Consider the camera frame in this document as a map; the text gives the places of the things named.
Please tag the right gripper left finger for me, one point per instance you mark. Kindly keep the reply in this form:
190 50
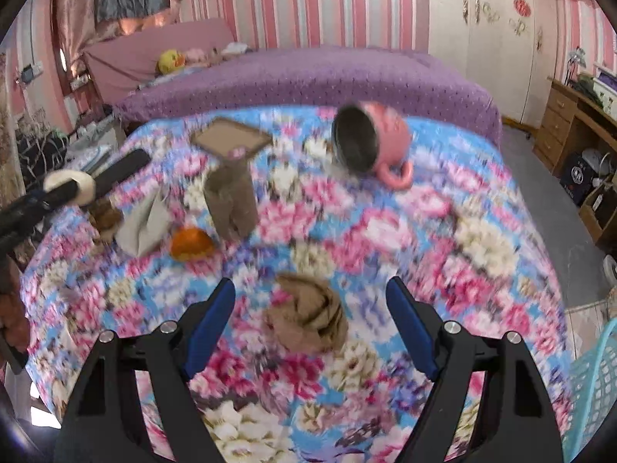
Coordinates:
103 421

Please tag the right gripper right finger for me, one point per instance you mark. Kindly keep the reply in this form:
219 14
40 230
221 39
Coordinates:
515 421

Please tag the small brown wrapper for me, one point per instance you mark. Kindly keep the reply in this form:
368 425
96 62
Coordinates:
106 219

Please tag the beige paper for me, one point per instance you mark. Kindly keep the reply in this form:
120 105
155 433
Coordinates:
145 226

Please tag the orange plastic ball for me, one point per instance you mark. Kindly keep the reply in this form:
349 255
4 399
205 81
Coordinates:
191 243

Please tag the brown cardboard tube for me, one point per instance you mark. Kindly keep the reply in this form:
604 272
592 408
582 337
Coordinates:
231 201

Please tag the brown paper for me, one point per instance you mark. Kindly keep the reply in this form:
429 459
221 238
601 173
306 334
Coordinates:
309 317

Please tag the white tape roll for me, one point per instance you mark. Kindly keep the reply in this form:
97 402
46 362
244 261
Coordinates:
68 187

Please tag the person's left hand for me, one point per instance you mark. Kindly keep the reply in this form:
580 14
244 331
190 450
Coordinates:
16 327

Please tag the teal plastic laundry basket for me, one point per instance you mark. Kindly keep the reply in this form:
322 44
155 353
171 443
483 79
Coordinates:
594 392

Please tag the pink headboard cover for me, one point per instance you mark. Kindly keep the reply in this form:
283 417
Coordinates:
119 66

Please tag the floral blue pink bedsheet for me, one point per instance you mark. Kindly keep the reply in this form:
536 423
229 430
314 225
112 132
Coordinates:
311 366

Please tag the yellow duck plush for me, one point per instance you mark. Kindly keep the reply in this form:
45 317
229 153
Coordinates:
170 61

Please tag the brown phone case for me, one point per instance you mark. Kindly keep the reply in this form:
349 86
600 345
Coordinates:
228 139

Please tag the wooden desk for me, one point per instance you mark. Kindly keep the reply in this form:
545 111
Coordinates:
573 127

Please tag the purple dotted bed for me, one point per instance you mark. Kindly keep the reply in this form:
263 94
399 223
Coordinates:
412 82

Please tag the pink metal mug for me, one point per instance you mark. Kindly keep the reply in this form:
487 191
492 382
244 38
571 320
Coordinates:
372 138

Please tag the white wardrobe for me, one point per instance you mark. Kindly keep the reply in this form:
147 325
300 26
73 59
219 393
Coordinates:
508 47

